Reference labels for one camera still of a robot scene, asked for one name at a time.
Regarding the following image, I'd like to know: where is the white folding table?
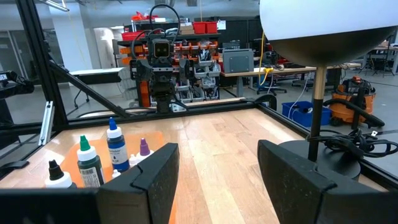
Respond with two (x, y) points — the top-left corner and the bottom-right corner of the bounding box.
(70, 67), (124, 109)

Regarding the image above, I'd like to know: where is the parts shelf with bins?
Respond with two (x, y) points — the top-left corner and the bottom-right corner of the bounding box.
(113, 29), (222, 108)

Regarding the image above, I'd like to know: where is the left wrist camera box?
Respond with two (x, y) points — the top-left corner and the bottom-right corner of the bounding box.
(148, 37), (174, 60)

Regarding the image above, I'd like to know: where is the purple food colouring bottle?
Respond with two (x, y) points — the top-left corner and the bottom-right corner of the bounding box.
(136, 138), (155, 163)

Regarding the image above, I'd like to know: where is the yellow extension cord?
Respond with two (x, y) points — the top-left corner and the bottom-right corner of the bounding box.
(259, 30), (275, 86)

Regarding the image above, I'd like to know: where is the black lamp cord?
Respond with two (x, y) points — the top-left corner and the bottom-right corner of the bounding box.
(306, 128), (398, 159)

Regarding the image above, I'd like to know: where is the wooden workbench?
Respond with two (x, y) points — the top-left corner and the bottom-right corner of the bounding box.
(220, 63), (362, 98)

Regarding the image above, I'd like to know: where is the blue food colouring bottle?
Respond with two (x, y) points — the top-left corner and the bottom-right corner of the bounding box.
(106, 117), (131, 173)

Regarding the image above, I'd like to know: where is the black food colouring bottle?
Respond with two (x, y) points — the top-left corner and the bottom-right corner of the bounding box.
(45, 159), (77, 189)

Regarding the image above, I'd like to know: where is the green food colouring bottle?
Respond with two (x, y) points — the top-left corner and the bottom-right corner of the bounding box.
(76, 134), (106, 189)

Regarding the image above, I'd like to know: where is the blue plastic storage bin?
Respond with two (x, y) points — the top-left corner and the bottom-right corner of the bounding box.
(282, 100), (332, 129)

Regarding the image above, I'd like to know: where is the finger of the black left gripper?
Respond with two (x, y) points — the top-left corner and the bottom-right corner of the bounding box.
(179, 58), (191, 79)
(136, 58), (154, 81)

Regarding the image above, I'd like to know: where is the orange translucent plastic bin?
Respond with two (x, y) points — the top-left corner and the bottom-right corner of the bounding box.
(60, 130), (178, 224)

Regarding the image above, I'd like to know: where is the silver aluminium bracket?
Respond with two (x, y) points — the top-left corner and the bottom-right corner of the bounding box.
(38, 100), (55, 147)

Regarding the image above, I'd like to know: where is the red storage bin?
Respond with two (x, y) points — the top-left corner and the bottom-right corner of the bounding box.
(192, 21), (206, 35)
(205, 21), (219, 34)

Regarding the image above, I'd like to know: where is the black aluminium table frame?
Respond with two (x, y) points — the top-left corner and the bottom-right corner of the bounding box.
(0, 0), (398, 194)

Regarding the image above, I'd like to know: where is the orange shop vacuum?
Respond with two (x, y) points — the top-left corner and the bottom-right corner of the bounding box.
(323, 76), (386, 129)

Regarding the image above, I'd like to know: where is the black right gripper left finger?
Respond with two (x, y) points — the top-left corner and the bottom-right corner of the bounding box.
(96, 142), (180, 224)

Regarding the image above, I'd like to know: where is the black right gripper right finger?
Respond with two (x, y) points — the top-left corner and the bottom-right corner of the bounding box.
(257, 139), (338, 224)

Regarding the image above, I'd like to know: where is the black left camera cable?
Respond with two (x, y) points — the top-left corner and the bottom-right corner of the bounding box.
(131, 3), (182, 60)

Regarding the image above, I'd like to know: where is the white globe lamp black base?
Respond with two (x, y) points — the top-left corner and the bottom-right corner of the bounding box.
(259, 0), (398, 181)

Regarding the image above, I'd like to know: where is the black office chair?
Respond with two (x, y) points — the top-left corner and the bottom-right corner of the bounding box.
(256, 73), (287, 96)

